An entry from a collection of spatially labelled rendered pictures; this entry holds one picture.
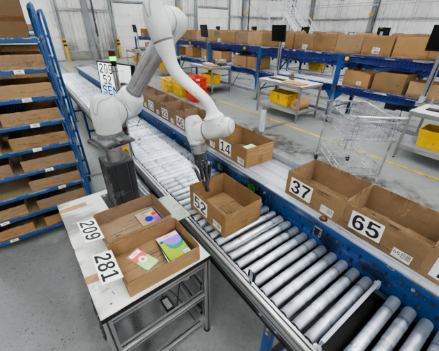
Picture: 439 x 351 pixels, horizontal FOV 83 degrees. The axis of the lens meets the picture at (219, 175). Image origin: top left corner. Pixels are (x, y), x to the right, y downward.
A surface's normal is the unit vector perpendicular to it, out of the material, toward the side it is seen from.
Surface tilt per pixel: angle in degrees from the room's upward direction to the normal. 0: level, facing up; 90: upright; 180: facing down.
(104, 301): 0
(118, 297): 0
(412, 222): 89
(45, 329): 0
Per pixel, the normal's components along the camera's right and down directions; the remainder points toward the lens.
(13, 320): 0.01, -0.86
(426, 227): -0.81, 0.28
